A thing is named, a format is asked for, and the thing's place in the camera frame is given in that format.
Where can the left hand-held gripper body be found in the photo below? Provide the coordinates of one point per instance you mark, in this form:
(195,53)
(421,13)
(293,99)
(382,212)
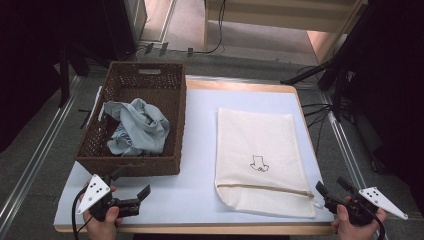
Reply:
(95,193)

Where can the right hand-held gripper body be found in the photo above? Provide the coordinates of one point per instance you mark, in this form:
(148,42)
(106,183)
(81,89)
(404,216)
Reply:
(361,210)

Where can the light blue garment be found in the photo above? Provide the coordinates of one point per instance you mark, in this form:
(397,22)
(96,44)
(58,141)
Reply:
(143,126)

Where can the white mesh laundry bag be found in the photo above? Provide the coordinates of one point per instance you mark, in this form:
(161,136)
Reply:
(260,140)

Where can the brown wicker basket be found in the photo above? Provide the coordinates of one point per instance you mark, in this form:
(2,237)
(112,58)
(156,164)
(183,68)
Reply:
(146,83)

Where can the person's right hand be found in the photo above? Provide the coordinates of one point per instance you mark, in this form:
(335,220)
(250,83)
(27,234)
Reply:
(358,233)

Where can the person's left hand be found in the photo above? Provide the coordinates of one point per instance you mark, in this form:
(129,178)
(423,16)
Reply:
(103,230)

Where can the black metal stand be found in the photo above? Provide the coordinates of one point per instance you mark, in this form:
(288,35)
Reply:
(64,83)

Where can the black curtain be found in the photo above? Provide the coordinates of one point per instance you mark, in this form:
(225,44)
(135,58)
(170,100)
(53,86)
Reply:
(396,83)
(26,50)

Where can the black tripod stand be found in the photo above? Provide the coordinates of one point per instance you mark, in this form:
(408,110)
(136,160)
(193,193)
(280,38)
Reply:
(310,73)

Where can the black tape strip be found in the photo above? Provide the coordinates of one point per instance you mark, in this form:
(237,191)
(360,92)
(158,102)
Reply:
(190,52)
(163,49)
(149,48)

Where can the beige wooden furniture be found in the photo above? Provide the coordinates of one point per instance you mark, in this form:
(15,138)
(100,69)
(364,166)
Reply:
(283,13)

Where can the metal floor rail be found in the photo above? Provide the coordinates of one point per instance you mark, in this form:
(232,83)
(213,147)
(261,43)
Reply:
(40,150)
(343,140)

